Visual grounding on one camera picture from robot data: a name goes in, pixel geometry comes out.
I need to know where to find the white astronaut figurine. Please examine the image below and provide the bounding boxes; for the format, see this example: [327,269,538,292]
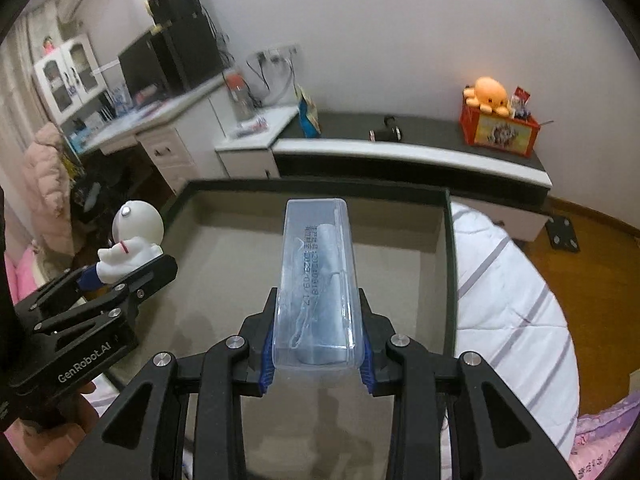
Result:
[77,200,165,292]

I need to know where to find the clear plastic swab box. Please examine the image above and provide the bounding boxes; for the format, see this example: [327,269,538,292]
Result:
[272,198,366,373]

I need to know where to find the person's left hand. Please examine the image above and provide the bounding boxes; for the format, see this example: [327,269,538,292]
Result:
[1,382,99,479]

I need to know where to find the pink bed blanket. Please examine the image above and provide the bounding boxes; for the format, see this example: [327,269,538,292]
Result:
[3,249,640,480]

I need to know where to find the black office chair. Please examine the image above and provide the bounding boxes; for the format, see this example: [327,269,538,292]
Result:
[70,158,127,226]

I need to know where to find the pink down jacket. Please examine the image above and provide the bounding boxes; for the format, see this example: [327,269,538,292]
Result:
[22,122,75,257]

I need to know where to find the white striped table cloth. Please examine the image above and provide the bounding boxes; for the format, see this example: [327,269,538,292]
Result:
[81,201,582,480]

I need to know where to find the pink storage tray box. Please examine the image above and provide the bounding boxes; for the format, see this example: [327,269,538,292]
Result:
[104,178,459,480]

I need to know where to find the white computer desk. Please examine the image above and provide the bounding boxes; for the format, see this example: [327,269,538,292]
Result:
[79,74,229,193]

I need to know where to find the white low side cabinet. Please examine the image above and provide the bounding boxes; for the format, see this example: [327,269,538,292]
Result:
[214,105,298,179]

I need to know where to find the black floor scale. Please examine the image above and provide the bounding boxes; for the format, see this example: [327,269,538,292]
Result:
[544,214,580,254]

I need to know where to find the white glass door cabinet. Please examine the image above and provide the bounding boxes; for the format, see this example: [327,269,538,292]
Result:
[34,34,106,126]

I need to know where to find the black computer monitor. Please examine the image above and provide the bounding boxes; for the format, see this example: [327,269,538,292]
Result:
[118,32,166,106]

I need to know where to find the orange lid water bottle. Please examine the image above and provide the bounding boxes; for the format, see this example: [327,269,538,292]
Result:
[226,73,255,122]

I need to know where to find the beige window curtain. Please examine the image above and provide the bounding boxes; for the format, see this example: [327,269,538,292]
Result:
[1,0,62,233]

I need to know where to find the black computer tower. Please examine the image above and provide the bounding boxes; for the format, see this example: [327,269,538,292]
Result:
[150,14,224,96]

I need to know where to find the blue snack bag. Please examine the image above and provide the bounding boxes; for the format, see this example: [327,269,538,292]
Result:
[295,86,321,139]

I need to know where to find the black white TV cabinet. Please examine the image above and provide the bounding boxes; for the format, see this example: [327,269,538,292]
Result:
[271,112,552,242]

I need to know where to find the black speaker box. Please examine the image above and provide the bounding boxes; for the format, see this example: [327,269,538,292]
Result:
[148,0,202,25]

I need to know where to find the red toy crate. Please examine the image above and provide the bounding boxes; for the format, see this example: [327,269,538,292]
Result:
[459,99,541,157]

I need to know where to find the black small dumbbell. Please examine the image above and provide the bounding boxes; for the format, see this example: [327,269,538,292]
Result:
[369,115,402,143]

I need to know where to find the orange octopus plush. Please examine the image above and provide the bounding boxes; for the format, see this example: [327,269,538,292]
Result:
[463,76,511,117]

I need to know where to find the wall power strip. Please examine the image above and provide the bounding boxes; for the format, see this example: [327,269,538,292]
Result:
[255,44,300,63]

